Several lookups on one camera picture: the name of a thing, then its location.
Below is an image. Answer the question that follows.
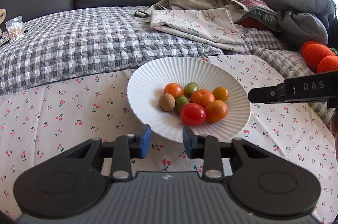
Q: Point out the red tomato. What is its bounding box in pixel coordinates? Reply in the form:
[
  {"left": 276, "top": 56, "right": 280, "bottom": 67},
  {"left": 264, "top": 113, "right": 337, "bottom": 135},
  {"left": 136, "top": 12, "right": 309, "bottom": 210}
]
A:
[{"left": 179, "top": 103, "right": 206, "bottom": 126}]

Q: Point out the orange mandarin with leaf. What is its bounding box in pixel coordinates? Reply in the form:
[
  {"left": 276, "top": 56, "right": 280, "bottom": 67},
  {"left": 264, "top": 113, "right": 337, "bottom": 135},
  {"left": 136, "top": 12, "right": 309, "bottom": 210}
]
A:
[{"left": 190, "top": 89, "right": 215, "bottom": 108}]

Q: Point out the yellow-orange tomato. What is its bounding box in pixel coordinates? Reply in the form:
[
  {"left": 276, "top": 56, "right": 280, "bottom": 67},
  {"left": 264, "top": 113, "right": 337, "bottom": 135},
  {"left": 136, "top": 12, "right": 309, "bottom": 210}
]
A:
[{"left": 212, "top": 87, "right": 229, "bottom": 102}]

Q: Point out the brown longan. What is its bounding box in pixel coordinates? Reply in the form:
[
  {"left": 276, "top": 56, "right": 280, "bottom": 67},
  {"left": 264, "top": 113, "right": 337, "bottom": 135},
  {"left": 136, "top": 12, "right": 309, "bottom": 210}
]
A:
[{"left": 159, "top": 93, "right": 175, "bottom": 112}]

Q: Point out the person's hand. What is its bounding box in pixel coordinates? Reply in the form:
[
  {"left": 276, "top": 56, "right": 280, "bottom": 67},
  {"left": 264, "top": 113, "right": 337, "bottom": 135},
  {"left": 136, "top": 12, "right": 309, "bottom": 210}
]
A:
[{"left": 329, "top": 109, "right": 338, "bottom": 152}]

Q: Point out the orange plush toy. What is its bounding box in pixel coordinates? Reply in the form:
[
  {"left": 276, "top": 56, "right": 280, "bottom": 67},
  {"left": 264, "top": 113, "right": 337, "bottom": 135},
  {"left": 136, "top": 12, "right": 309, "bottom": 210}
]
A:
[{"left": 301, "top": 41, "right": 338, "bottom": 74}]

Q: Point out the green cherry tomato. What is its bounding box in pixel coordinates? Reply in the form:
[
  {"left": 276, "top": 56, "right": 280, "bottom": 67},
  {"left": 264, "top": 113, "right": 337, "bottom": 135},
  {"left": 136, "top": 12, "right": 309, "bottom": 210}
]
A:
[{"left": 184, "top": 82, "right": 199, "bottom": 98}]

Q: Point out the orange cherry tomato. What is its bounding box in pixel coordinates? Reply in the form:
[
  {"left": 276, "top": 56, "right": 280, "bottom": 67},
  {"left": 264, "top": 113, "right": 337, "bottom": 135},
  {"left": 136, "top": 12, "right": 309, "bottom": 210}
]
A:
[{"left": 164, "top": 83, "right": 184, "bottom": 99}]

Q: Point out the grey hoodie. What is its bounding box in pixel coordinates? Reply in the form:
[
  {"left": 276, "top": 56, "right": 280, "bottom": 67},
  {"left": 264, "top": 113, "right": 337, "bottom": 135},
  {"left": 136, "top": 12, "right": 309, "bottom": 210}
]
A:
[{"left": 263, "top": 0, "right": 337, "bottom": 46}]

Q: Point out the striped patterned cushion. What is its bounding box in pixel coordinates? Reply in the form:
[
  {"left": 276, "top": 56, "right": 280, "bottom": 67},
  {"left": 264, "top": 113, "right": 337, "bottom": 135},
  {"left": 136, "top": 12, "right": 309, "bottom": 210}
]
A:
[{"left": 237, "top": 0, "right": 277, "bottom": 31}]

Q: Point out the floral folded cloth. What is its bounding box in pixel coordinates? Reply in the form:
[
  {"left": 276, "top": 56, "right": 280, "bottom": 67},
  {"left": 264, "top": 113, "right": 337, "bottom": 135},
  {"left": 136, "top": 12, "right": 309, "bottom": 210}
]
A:
[{"left": 146, "top": 8, "right": 244, "bottom": 53}]

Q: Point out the cherry print tablecloth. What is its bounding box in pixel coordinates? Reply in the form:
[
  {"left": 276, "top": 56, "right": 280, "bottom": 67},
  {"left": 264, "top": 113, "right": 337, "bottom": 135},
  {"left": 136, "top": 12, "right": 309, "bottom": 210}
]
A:
[{"left": 1, "top": 70, "right": 337, "bottom": 223}]

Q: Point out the grey checkered quilt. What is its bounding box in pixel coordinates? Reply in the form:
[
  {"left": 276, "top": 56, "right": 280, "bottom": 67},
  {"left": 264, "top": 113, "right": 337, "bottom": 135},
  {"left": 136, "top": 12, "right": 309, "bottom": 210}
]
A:
[{"left": 0, "top": 5, "right": 334, "bottom": 122}]

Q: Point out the small black device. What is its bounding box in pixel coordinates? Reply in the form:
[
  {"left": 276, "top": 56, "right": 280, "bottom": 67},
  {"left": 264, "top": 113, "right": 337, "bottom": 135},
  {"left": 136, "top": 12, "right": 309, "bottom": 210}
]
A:
[{"left": 134, "top": 10, "right": 149, "bottom": 18}]

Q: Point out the bag of cotton swabs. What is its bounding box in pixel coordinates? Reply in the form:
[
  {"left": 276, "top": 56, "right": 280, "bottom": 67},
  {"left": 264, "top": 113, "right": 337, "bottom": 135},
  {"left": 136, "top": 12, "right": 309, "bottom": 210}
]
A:
[{"left": 5, "top": 16, "right": 24, "bottom": 41}]

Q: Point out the beige fleece blanket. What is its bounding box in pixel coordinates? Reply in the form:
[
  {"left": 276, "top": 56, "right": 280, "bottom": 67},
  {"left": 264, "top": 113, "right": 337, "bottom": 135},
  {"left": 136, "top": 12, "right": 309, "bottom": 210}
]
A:
[{"left": 0, "top": 9, "right": 6, "bottom": 25}]

